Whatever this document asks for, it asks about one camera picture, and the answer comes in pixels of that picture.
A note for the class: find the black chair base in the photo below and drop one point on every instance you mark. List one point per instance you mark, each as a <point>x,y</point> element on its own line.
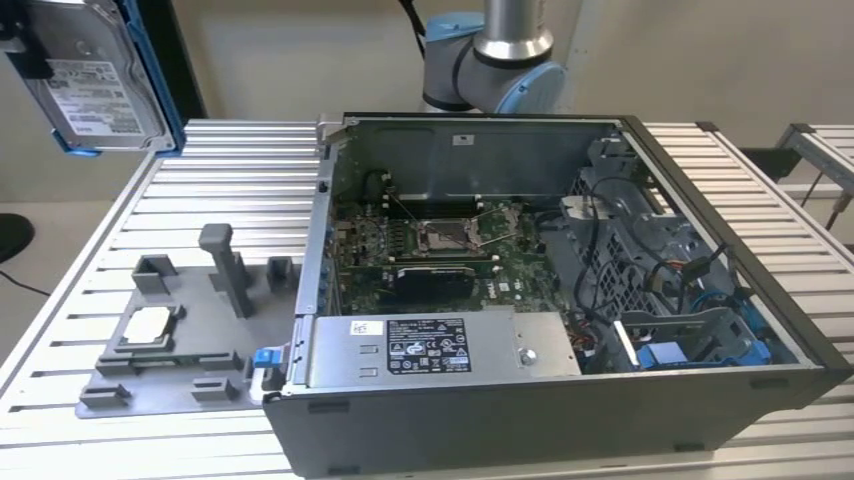
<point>15,235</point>

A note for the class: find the metal slat side table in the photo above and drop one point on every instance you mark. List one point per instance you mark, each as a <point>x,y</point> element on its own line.
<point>821,150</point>

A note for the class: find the silver CPU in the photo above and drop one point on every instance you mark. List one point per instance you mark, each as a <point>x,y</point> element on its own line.
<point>153,327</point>

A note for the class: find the black upright post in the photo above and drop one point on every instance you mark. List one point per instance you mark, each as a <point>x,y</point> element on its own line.
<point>190,60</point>

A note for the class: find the RAM slot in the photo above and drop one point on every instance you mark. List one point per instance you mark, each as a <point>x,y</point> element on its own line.
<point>434,199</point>
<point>441,257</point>

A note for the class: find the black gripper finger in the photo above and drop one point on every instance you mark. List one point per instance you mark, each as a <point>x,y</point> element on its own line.
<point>33,62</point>

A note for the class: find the CPU socket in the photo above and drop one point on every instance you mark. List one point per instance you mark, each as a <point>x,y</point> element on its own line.
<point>446,236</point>

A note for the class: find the black graphics card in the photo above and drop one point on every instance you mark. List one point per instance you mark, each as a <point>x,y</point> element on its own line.
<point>434,282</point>

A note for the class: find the blue case latch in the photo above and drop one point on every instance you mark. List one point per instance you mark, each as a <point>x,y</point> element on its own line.
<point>265,358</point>

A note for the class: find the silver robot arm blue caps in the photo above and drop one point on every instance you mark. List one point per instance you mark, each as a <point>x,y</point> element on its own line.
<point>461,65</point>

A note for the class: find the hard disk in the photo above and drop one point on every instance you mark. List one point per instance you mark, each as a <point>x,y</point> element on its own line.
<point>101,85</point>

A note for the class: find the silver power supply unit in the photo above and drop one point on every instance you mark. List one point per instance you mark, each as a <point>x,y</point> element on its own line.
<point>494,350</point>

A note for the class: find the green motherboard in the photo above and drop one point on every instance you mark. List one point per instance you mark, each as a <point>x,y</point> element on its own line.
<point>521,280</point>

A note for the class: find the black PC case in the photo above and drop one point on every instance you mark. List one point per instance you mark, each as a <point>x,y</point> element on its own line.
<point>508,425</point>

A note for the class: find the thin metal locking lever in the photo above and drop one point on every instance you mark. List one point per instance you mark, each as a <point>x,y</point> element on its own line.
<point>404,207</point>

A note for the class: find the blue plastic bracket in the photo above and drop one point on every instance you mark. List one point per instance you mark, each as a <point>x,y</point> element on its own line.
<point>661,356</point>

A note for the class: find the grey disk bay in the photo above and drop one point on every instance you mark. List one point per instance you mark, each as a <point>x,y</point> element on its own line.
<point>641,250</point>

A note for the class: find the grey parts rack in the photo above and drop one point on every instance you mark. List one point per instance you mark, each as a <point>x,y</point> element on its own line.
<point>201,345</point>

